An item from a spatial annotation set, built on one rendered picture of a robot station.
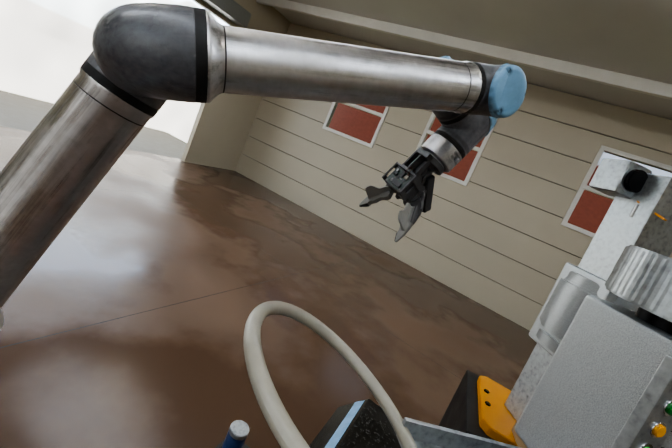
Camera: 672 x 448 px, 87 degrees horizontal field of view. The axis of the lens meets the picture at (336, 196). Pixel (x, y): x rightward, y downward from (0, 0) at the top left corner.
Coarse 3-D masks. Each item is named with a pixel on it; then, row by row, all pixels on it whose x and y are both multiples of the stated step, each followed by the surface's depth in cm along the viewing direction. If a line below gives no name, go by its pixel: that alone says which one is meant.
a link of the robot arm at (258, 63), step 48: (96, 48) 43; (144, 48) 40; (192, 48) 41; (240, 48) 44; (288, 48) 47; (336, 48) 50; (144, 96) 47; (192, 96) 45; (288, 96) 51; (336, 96) 52; (384, 96) 54; (432, 96) 57; (480, 96) 60
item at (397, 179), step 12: (420, 156) 80; (432, 156) 80; (396, 168) 82; (408, 168) 80; (420, 168) 80; (432, 168) 83; (384, 180) 84; (396, 180) 80; (408, 180) 79; (420, 180) 83; (396, 192) 85; (408, 192) 79; (420, 192) 82
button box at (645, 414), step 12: (660, 372) 69; (648, 384) 70; (660, 384) 69; (648, 396) 70; (660, 396) 68; (636, 408) 71; (648, 408) 69; (660, 408) 69; (636, 420) 70; (648, 420) 69; (660, 420) 70; (624, 432) 71; (636, 432) 69; (648, 432) 70; (624, 444) 71; (636, 444) 70; (660, 444) 71
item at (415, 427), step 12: (408, 420) 81; (420, 432) 82; (432, 432) 83; (444, 432) 84; (456, 432) 85; (420, 444) 82; (432, 444) 84; (444, 444) 84; (456, 444) 85; (468, 444) 86; (480, 444) 86; (492, 444) 87; (504, 444) 88
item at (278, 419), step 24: (264, 312) 71; (288, 312) 83; (336, 336) 93; (264, 360) 57; (360, 360) 92; (264, 384) 53; (264, 408) 51; (384, 408) 85; (288, 432) 49; (408, 432) 80
